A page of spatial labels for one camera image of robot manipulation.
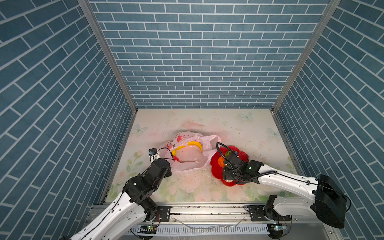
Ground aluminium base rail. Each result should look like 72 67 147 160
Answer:
78 202 343 240

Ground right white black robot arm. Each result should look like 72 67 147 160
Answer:
223 154 348 229

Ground orange fake fruit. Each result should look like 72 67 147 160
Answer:
218 157 226 168

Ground pink plastic bag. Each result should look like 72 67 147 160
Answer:
159 132 222 174

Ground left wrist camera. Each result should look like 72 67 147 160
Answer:
149 148 160 163

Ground red flower-shaped plate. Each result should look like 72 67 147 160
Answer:
210 146 249 187

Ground metal corner post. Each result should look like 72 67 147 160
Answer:
78 0 138 115
271 0 341 115

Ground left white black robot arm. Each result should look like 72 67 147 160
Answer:
61 159 172 240

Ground yellow fake banana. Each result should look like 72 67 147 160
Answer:
172 141 203 156

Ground left metal corner post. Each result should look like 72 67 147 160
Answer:
78 0 138 115

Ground right metal corner post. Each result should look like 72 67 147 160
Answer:
271 0 341 115

